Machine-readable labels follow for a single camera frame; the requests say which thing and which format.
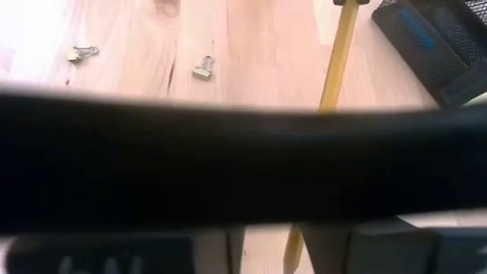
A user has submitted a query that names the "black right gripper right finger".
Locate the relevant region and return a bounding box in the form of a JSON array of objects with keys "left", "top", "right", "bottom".
[{"left": 298, "top": 222, "right": 355, "bottom": 274}]

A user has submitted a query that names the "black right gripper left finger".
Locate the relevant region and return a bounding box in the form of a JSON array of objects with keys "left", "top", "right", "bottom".
[{"left": 227, "top": 224, "right": 247, "bottom": 274}]

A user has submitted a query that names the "yellow pencil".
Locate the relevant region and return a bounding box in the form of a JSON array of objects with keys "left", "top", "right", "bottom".
[{"left": 282, "top": 0, "right": 361, "bottom": 274}]

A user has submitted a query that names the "blue eraser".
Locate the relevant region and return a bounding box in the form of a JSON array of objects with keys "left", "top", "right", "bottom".
[{"left": 397, "top": 6, "right": 438, "bottom": 51}]

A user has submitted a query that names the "black mesh desk organizer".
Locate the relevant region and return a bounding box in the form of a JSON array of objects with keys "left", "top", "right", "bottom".
[{"left": 371, "top": 0, "right": 487, "bottom": 111}]

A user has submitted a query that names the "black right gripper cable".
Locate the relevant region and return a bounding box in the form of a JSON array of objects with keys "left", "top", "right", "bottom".
[{"left": 0, "top": 84, "right": 487, "bottom": 236}]

